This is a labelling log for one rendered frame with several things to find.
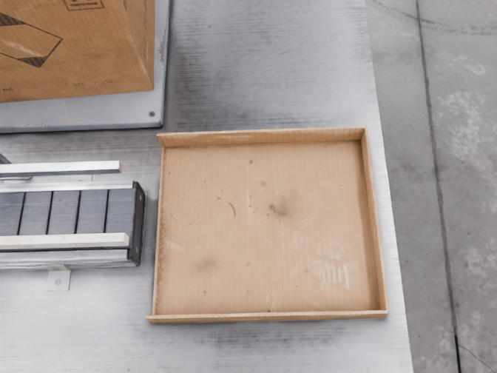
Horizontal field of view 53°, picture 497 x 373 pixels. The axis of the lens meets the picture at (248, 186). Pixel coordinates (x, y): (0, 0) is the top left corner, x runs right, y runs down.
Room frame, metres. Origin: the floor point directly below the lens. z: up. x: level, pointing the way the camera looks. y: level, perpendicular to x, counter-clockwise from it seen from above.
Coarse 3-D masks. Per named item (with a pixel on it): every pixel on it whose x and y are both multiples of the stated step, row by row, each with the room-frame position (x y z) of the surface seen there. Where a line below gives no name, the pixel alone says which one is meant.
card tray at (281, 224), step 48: (192, 144) 0.36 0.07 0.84; (240, 144) 0.35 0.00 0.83; (288, 144) 0.34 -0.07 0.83; (336, 144) 0.33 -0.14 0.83; (192, 192) 0.28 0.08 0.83; (240, 192) 0.27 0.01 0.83; (288, 192) 0.26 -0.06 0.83; (336, 192) 0.25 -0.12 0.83; (192, 240) 0.21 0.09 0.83; (240, 240) 0.20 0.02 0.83; (288, 240) 0.19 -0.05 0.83; (336, 240) 0.18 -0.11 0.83; (192, 288) 0.14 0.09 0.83; (240, 288) 0.14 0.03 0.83; (288, 288) 0.13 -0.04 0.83; (336, 288) 0.12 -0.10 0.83; (384, 288) 0.11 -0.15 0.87
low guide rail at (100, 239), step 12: (0, 240) 0.22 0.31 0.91; (12, 240) 0.21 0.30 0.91; (24, 240) 0.21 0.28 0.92; (36, 240) 0.21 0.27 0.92; (48, 240) 0.21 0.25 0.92; (60, 240) 0.21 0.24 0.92; (72, 240) 0.20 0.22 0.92; (84, 240) 0.20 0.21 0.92; (96, 240) 0.20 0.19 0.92; (108, 240) 0.20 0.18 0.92; (120, 240) 0.20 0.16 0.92
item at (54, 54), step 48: (0, 0) 0.46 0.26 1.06; (48, 0) 0.45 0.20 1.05; (96, 0) 0.45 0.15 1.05; (144, 0) 0.56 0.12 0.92; (0, 48) 0.46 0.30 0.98; (48, 48) 0.46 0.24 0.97; (96, 48) 0.45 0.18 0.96; (144, 48) 0.48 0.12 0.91; (0, 96) 0.46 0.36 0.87; (48, 96) 0.46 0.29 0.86
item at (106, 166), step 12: (0, 168) 0.29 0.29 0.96; (12, 168) 0.29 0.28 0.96; (24, 168) 0.29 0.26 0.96; (36, 168) 0.28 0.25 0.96; (48, 168) 0.28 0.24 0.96; (60, 168) 0.28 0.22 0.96; (72, 168) 0.28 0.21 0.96; (84, 168) 0.28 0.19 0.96; (96, 168) 0.27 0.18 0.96; (108, 168) 0.27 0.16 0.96; (120, 168) 0.27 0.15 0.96
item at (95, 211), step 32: (0, 192) 0.30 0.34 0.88; (32, 192) 0.29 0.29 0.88; (64, 192) 0.29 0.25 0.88; (96, 192) 0.28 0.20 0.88; (128, 192) 0.27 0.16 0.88; (0, 224) 0.25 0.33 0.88; (32, 224) 0.25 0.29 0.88; (64, 224) 0.24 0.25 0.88; (96, 224) 0.23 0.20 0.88; (128, 224) 0.23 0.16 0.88
